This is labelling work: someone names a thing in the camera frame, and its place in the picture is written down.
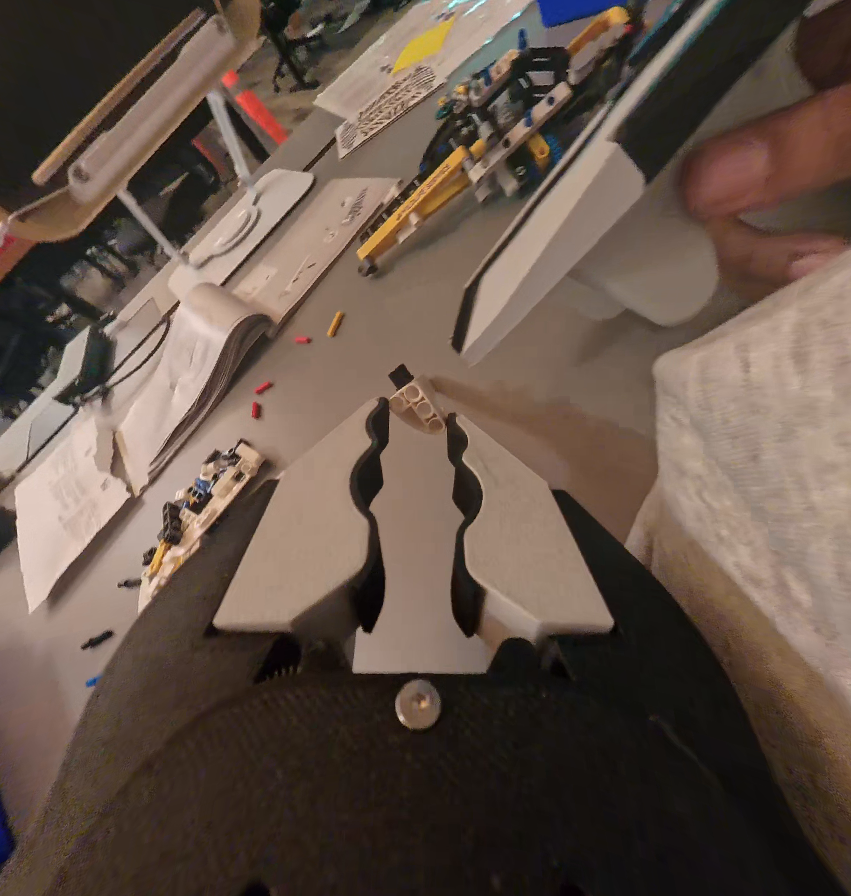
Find small white lego beam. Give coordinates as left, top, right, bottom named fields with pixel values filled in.
left=389, top=376, right=449, bottom=436

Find white desk lamp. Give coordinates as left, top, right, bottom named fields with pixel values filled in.
left=68, top=14, right=317, bottom=270

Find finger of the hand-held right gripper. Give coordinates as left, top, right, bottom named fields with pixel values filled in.
left=527, top=0, right=731, bottom=207
left=450, top=128, right=722, bottom=368

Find blue plastic bin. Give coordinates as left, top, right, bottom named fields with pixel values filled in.
left=537, top=0, right=612, bottom=29

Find black striped sticker sheet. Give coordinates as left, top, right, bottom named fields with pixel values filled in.
left=334, top=64, right=446, bottom=162

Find white paper sheet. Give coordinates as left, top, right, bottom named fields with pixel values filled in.
left=15, top=413, right=134, bottom=615

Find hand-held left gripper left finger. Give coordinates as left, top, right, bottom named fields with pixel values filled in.
left=211, top=396, right=393, bottom=651

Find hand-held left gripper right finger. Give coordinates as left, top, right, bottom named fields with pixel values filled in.
left=445, top=413, right=615, bottom=651

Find yellow lego vehicle model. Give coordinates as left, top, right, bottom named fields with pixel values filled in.
left=357, top=6, right=643, bottom=277

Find open instruction booklet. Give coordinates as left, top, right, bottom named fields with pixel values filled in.
left=113, top=177, right=404, bottom=494

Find person's right hand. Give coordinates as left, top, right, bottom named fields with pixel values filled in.
left=679, top=0, right=851, bottom=283

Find pile of loose lego pieces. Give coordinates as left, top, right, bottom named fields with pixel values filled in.
left=138, top=440, right=267, bottom=611

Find person's right forearm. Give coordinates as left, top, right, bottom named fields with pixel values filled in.
left=625, top=227, right=851, bottom=896

